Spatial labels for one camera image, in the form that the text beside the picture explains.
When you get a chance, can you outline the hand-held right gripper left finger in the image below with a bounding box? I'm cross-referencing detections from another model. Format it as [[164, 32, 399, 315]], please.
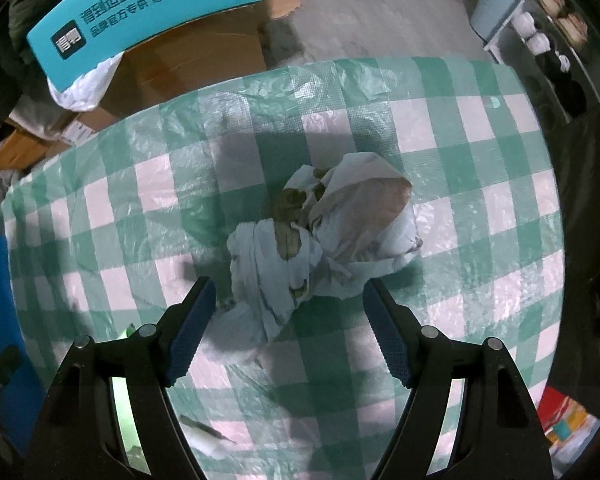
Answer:
[[25, 276, 217, 480]]

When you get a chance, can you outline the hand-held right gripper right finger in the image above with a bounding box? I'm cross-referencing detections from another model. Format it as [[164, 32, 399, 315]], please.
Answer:
[[362, 277, 556, 480]]

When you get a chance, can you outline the white patterned sock bundle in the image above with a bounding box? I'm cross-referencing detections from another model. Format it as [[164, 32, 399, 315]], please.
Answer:
[[215, 152, 423, 361]]

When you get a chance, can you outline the cardboard shoe box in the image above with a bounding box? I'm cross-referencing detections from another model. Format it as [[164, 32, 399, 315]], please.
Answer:
[[0, 234, 46, 461]]

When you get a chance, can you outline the green white checkered tablecloth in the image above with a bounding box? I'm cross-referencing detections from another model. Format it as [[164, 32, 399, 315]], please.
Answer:
[[2, 55, 566, 480]]

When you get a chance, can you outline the colourful box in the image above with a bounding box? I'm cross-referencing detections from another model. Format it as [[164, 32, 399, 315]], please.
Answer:
[[535, 385, 600, 457]]

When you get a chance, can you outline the small orange cardboard box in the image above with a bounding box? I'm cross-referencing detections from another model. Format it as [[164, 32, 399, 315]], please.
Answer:
[[0, 129, 72, 172]]

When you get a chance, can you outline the brown cardboard box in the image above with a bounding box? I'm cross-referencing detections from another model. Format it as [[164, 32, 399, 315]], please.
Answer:
[[97, 0, 301, 122]]

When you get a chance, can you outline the white plastic bag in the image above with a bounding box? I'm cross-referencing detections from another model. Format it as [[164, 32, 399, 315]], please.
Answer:
[[47, 55, 126, 111]]

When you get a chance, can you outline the white shoe rack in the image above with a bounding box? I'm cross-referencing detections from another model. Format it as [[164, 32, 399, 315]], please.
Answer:
[[482, 0, 600, 121]]

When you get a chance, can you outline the teal box lid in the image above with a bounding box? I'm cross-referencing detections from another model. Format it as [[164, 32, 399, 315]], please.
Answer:
[[26, 0, 265, 92]]

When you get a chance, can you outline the group of shoes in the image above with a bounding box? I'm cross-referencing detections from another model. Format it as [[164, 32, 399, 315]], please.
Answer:
[[510, 0, 590, 117]]

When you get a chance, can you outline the pale blue trash bin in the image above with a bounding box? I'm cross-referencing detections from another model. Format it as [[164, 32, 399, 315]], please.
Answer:
[[469, 0, 523, 43]]

